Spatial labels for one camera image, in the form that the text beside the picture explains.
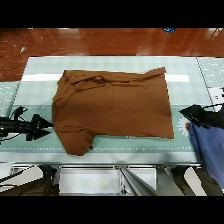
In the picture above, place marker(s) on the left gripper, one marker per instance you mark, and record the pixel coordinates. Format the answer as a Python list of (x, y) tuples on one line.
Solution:
[(24, 126)]

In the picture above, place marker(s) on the brown T-shirt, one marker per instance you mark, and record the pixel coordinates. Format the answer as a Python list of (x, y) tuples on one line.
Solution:
[(113, 103)]

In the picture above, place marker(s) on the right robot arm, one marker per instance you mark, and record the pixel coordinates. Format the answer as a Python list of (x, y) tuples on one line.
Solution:
[(206, 116)]

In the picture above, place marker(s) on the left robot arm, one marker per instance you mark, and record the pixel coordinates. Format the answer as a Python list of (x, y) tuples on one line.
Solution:
[(23, 176)]

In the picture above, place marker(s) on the blue garment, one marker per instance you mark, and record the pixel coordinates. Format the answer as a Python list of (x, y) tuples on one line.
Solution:
[(211, 150)]

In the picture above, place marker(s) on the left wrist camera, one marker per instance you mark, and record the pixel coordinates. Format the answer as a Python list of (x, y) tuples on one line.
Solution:
[(18, 112)]

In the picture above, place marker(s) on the silver frame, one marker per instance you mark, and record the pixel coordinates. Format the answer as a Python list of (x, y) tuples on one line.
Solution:
[(140, 181)]

